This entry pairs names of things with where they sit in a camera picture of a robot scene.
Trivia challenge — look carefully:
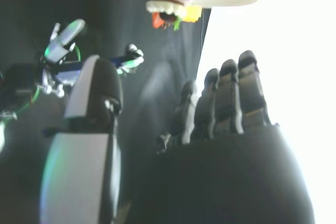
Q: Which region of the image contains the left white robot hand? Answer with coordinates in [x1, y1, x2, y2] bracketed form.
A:
[39, 50, 316, 224]

